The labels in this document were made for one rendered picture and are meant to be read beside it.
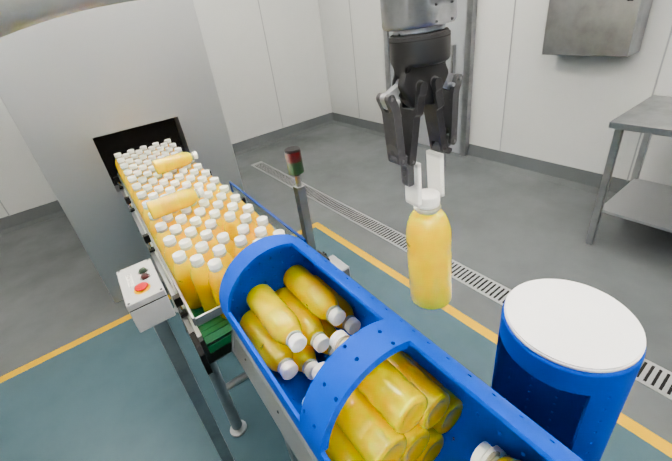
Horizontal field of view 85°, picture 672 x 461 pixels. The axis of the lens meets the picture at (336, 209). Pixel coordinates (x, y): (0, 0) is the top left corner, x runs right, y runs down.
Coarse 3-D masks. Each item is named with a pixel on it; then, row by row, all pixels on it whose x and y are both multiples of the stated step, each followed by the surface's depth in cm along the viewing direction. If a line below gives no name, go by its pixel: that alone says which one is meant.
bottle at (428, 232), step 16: (416, 208) 56; (416, 224) 56; (432, 224) 55; (448, 224) 57; (416, 240) 57; (432, 240) 56; (448, 240) 57; (416, 256) 58; (432, 256) 57; (448, 256) 58; (416, 272) 60; (432, 272) 58; (448, 272) 59; (416, 288) 62; (432, 288) 60; (448, 288) 61; (416, 304) 63; (432, 304) 61
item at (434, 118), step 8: (432, 80) 47; (440, 80) 47; (432, 88) 48; (440, 88) 48; (440, 96) 49; (432, 104) 50; (440, 104) 49; (424, 112) 52; (432, 112) 50; (440, 112) 50; (432, 120) 51; (440, 120) 51; (432, 128) 52; (440, 128) 51; (432, 136) 53; (440, 136) 52; (432, 144) 54; (440, 144) 53; (448, 152) 53
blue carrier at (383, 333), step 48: (288, 240) 93; (240, 288) 94; (336, 288) 99; (240, 336) 83; (384, 336) 62; (288, 384) 83; (336, 384) 58; (480, 384) 56; (480, 432) 66; (528, 432) 48
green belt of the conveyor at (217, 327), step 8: (192, 312) 121; (200, 312) 121; (216, 320) 117; (224, 320) 116; (200, 328) 115; (208, 328) 114; (216, 328) 114; (224, 328) 114; (208, 336) 111; (216, 336) 112; (224, 336) 113; (208, 344) 111; (216, 344) 111; (224, 344) 113
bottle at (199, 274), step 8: (200, 264) 112; (192, 272) 113; (200, 272) 112; (208, 272) 114; (192, 280) 114; (200, 280) 113; (200, 288) 114; (208, 288) 115; (200, 296) 116; (208, 296) 116; (208, 304) 117
